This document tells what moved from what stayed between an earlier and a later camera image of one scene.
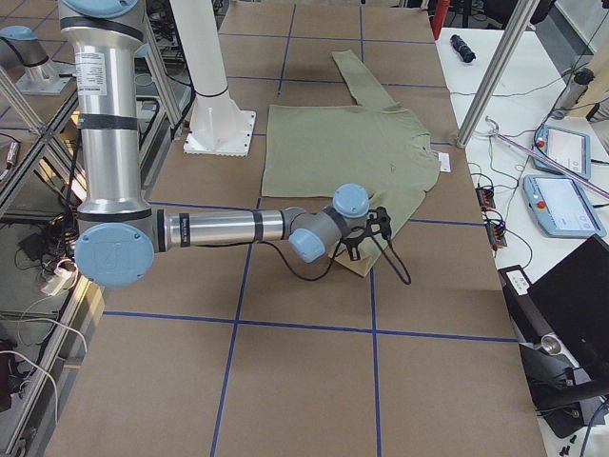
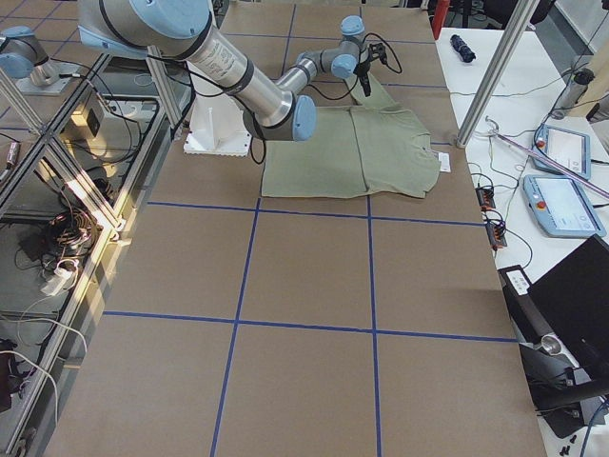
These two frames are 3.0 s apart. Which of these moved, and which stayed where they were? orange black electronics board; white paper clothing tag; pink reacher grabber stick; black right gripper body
Moved: black right gripper body
Stayed: orange black electronics board; pink reacher grabber stick; white paper clothing tag
